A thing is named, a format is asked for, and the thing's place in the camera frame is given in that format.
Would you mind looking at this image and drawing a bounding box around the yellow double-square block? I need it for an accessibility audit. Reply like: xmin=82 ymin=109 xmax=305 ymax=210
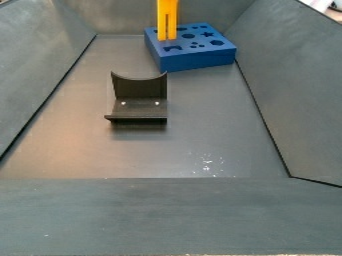
xmin=157 ymin=0 xmax=179 ymax=41

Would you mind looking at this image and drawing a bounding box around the blue foam shape board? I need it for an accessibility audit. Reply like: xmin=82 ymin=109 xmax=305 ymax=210
xmin=145 ymin=23 xmax=237 ymax=72

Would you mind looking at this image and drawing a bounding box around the black curved holder stand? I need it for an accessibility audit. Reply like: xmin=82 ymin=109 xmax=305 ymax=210
xmin=104 ymin=73 xmax=167 ymax=122

